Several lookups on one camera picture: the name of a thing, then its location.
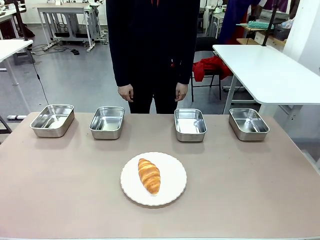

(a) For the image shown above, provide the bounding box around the person's right hand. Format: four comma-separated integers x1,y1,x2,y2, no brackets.
117,83,135,103

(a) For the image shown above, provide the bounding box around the person's left hand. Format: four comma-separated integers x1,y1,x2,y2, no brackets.
174,82,189,103

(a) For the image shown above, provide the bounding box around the person's right forearm, dark sleeve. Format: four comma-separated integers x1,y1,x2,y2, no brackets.
109,37,134,88

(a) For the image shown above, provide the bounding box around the person's left forearm, dark sleeve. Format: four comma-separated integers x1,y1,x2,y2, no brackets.
175,37,199,86

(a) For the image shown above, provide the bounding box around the steel rectangular container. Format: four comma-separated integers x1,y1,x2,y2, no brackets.
88,105,126,140
174,108,208,143
29,104,76,138
228,107,271,142

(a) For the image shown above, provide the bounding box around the red cloth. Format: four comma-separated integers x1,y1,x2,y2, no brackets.
192,55,233,83

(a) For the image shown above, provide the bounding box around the person in dark clothes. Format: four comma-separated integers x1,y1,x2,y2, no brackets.
105,0,201,115

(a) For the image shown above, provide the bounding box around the black folding chair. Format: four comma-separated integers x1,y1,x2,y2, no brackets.
191,36,227,102

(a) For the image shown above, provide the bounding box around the large white table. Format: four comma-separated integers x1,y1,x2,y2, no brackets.
212,44,320,161

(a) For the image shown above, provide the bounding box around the wooden shelf bench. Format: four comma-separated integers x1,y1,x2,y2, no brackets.
236,22,287,47

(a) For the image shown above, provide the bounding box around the golden croissant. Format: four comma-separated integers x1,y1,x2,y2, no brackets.
137,158,161,196

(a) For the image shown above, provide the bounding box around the white power strip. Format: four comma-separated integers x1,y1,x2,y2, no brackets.
43,41,59,52

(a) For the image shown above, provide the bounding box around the white scalloped plate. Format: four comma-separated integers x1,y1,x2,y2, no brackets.
120,151,188,207

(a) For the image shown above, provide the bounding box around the person in blue and red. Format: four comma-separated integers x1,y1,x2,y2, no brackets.
219,0,266,46

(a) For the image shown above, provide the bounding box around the green toothed rack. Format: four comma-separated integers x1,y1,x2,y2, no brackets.
246,20,270,30

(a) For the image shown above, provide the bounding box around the grey metal workbench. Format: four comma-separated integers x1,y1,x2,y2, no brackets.
37,3,102,53

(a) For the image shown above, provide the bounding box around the black clamp pole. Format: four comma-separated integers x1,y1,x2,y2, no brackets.
261,0,278,48
13,0,30,42

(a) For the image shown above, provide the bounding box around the dark storage bin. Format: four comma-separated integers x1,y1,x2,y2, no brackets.
273,24,292,41

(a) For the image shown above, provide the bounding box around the white table with white leg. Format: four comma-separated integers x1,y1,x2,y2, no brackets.
0,39,34,121

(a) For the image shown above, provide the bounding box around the thin black hanging cable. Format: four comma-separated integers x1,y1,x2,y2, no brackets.
29,49,50,106

